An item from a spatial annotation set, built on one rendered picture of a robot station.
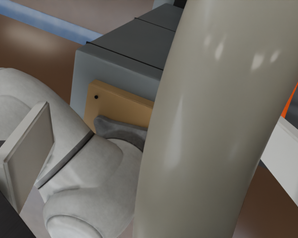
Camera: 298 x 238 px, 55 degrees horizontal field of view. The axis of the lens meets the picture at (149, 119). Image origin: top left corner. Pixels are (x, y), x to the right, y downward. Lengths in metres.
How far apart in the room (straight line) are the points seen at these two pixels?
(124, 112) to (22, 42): 1.31
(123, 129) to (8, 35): 1.39
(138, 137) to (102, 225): 0.23
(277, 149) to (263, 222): 1.84
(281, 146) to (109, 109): 0.55
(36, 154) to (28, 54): 1.75
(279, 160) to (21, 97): 0.45
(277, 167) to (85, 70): 0.60
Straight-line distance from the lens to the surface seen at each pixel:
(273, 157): 0.17
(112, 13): 1.54
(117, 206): 0.53
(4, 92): 0.55
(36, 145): 0.16
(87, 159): 0.54
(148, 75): 0.66
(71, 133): 0.54
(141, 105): 0.65
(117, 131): 0.67
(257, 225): 2.03
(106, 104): 0.68
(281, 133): 0.17
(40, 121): 0.17
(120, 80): 0.68
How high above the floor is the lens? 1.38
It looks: 56 degrees down
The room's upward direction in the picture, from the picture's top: 146 degrees counter-clockwise
